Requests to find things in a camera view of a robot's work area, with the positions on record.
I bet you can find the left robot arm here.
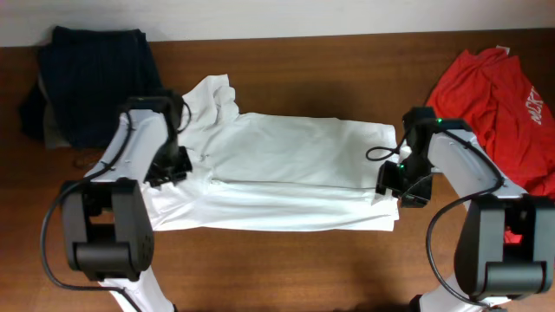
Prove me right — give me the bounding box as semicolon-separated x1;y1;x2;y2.
57;90;193;311

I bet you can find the grey folded garment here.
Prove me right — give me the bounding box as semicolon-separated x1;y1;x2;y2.
37;74;71;149

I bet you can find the black folded garment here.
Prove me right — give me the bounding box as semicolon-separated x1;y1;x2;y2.
18;82;47;141

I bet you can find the dark navy folded garment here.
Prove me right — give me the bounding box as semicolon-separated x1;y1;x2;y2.
38;26;163;148

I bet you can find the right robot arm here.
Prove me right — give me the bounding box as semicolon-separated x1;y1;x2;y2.
375;107;554;312

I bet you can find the red t-shirt white lettering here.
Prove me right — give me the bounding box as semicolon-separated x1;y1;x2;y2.
424;45;555;246

